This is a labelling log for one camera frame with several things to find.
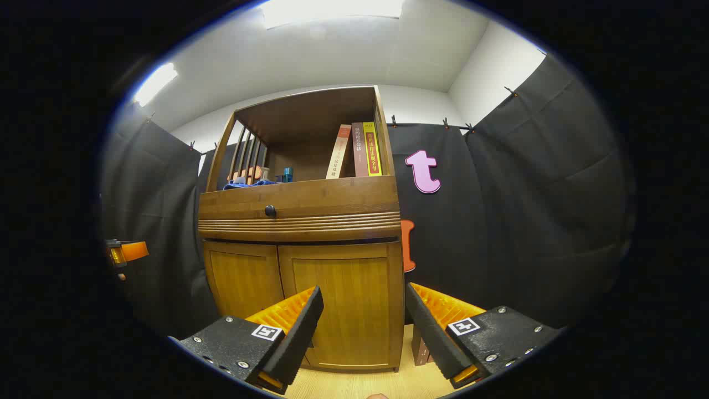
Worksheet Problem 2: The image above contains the wooden double-door shoe cabinet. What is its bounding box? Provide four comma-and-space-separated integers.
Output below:
198, 85, 405, 373

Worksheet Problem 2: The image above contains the black backdrop cloth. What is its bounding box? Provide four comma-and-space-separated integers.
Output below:
100, 53, 635, 340

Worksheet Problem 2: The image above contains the reddish brown book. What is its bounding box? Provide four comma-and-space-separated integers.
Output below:
351, 122, 370, 178

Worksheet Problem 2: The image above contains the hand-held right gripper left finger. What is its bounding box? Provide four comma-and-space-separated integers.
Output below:
178, 285, 325, 396

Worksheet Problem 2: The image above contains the wooden cabinet drawer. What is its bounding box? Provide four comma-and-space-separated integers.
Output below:
198, 176, 402, 242

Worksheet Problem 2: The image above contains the blue cloth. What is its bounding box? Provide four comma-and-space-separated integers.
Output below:
223, 177, 278, 191

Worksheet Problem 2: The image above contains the ceiling light panel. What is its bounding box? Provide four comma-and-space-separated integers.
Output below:
133, 62, 179, 108

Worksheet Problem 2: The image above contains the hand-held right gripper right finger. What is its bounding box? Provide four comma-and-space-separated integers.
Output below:
404, 282, 567, 390

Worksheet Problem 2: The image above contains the dark brown book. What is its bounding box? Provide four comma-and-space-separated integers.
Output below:
411, 324, 435, 367

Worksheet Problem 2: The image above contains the wooden cabinet door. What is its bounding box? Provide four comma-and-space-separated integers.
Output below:
203, 241, 285, 320
278, 241, 404, 372

